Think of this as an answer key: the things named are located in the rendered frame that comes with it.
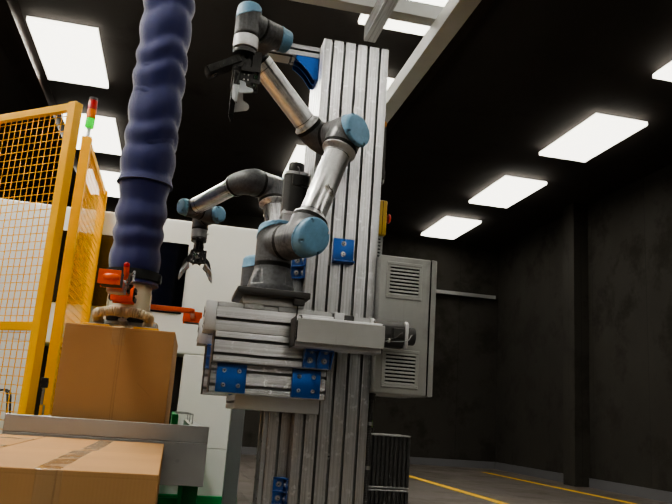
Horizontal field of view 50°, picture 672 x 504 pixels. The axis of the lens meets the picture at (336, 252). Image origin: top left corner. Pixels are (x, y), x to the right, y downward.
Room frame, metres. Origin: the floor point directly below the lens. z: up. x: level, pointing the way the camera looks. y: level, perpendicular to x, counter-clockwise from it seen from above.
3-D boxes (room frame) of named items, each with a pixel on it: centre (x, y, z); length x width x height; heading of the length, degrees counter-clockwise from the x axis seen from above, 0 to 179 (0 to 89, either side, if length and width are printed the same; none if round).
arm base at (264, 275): (2.25, 0.20, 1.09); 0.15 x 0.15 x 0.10
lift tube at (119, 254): (3.00, 0.85, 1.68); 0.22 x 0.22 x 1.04
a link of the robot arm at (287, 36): (2.05, 0.25, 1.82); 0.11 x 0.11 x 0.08; 42
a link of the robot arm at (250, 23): (1.97, 0.31, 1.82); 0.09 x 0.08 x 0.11; 132
